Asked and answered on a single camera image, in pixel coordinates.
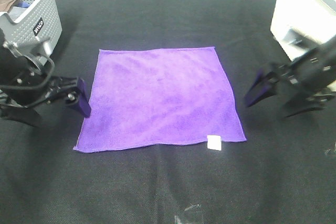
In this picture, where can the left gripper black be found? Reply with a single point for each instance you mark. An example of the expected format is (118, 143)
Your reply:
(23, 89)

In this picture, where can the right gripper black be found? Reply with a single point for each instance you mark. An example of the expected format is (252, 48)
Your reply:
(308, 78)

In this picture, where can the purple microfiber towel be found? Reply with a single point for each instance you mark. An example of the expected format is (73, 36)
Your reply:
(178, 96)

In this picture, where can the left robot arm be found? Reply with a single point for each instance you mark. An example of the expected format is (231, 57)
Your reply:
(7, 58)

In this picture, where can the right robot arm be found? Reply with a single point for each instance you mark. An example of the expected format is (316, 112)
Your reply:
(307, 77)

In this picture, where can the cream white storage bin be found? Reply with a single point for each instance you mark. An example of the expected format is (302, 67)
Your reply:
(312, 18)

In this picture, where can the clear tape piece right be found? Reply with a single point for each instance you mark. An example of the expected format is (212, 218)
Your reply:
(330, 152)

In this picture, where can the clear tape piece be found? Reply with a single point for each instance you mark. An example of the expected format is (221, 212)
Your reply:
(330, 152)
(190, 215)

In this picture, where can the black table cloth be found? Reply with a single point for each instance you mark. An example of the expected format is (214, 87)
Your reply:
(281, 174)

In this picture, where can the grey perforated laundry basket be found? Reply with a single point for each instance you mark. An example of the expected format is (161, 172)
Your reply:
(39, 20)

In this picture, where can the blue cloth in basket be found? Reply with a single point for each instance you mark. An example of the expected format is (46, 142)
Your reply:
(22, 5)

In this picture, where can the brown cloth in basket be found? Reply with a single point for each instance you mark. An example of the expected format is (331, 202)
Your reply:
(7, 5)

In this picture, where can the clear tape piece front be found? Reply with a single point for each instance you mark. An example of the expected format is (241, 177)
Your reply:
(190, 215)

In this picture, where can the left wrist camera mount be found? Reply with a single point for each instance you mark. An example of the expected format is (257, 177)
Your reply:
(37, 52)

